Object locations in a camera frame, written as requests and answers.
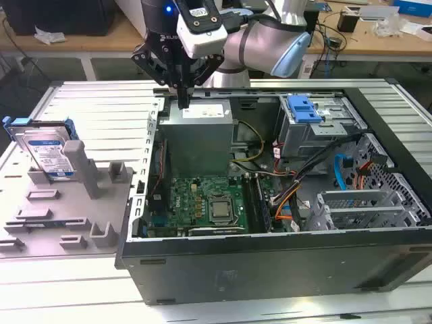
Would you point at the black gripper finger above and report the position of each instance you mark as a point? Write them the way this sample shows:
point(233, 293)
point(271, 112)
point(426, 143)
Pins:
point(148, 62)
point(211, 69)

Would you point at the hard disk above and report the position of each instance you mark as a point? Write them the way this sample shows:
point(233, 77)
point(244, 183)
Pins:
point(47, 152)

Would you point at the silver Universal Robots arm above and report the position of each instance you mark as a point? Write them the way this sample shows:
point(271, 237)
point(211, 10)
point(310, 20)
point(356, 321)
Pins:
point(256, 40)

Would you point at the perforated metal disk bay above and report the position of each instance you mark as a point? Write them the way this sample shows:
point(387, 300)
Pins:
point(354, 199)

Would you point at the wooden desk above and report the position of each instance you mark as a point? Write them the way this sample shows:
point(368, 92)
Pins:
point(101, 40)

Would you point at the grey power supply unit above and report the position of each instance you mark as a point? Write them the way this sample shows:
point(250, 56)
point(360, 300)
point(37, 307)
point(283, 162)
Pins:
point(195, 145)

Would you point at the black computer tower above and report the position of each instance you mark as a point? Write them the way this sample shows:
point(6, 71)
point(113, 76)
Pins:
point(67, 17)

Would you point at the white paper tag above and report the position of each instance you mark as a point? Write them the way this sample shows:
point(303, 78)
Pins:
point(308, 69)

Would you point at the crumpled white paper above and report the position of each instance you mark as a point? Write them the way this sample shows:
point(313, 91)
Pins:
point(50, 36)

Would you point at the blue plastic drive latch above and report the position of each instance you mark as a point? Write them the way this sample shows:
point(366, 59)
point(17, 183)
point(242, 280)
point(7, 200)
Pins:
point(303, 113)

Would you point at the large black box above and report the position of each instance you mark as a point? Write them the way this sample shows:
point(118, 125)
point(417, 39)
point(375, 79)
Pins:
point(312, 20)

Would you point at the silver optical drive cage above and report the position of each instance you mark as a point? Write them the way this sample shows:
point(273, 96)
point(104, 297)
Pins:
point(303, 141)

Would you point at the green motherboard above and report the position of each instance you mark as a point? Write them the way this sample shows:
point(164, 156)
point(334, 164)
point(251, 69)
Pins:
point(222, 187)

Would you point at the black CPU socket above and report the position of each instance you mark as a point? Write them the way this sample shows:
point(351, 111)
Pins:
point(221, 199)

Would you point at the black RAM slot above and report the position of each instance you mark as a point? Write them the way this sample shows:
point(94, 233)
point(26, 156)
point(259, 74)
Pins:
point(249, 202)

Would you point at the silver CPU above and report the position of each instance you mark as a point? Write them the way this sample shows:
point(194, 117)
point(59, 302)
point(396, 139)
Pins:
point(221, 209)

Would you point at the small black box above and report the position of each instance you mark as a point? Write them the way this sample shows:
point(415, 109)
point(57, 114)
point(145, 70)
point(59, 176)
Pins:
point(347, 22)

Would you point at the RAM stick black chips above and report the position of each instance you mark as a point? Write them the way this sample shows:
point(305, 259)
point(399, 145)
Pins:
point(263, 209)

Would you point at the blue VGA port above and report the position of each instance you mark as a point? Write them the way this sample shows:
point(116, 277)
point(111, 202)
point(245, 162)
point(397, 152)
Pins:
point(158, 221)

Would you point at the black graphics card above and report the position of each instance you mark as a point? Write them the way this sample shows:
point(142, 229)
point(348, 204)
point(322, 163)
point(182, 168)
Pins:
point(216, 231)

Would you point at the grey parts rack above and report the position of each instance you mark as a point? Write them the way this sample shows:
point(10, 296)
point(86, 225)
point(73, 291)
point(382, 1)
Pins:
point(67, 209)

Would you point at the grey metal tray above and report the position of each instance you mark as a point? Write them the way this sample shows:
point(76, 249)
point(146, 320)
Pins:
point(378, 13)

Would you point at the clear plastic bag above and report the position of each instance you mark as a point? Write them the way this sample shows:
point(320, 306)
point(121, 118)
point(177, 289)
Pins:
point(388, 25)

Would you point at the black open PC case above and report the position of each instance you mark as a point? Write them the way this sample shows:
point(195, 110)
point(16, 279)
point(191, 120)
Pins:
point(236, 270)

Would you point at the blue cardboard box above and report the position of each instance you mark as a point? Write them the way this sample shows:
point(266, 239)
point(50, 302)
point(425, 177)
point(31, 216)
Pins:
point(411, 6)

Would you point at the small white box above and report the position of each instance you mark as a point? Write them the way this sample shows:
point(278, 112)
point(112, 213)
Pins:
point(425, 33)

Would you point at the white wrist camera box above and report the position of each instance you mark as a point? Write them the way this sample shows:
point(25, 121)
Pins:
point(206, 42)

